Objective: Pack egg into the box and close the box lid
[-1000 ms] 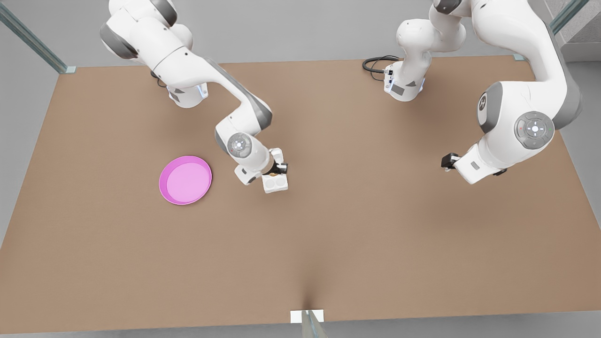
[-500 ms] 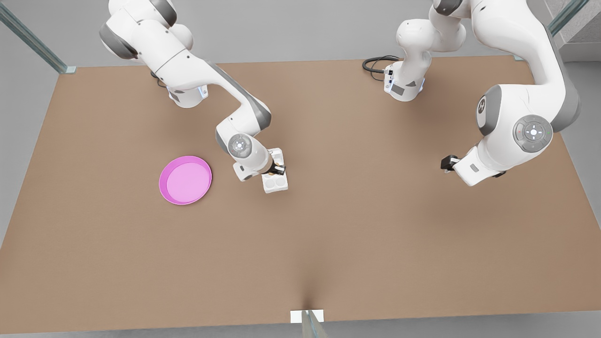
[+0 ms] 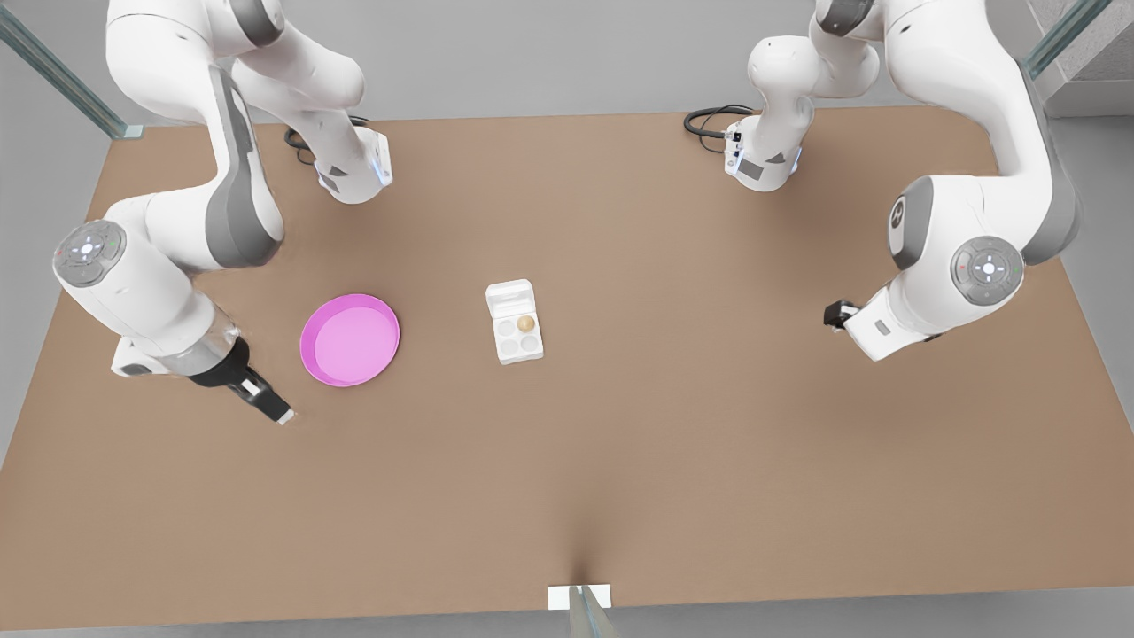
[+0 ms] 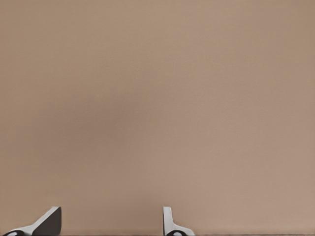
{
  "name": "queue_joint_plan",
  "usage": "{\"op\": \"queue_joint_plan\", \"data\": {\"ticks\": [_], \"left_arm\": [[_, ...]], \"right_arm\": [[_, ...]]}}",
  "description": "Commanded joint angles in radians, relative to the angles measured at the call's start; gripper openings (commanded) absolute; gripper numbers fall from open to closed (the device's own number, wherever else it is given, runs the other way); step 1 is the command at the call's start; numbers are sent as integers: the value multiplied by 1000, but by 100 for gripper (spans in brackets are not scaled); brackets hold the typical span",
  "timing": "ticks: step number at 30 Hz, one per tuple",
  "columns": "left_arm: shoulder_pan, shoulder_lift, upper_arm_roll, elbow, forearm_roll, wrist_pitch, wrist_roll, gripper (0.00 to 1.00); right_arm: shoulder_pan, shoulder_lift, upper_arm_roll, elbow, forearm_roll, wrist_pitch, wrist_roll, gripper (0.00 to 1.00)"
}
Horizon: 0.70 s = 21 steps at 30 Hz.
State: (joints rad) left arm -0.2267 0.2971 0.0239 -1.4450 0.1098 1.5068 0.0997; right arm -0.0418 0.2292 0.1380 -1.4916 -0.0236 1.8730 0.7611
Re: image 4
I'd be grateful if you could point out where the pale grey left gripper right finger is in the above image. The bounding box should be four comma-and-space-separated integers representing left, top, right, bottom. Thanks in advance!
162, 206, 195, 236

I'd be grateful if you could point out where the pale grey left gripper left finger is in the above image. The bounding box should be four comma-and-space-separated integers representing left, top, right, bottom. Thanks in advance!
1, 206, 63, 236

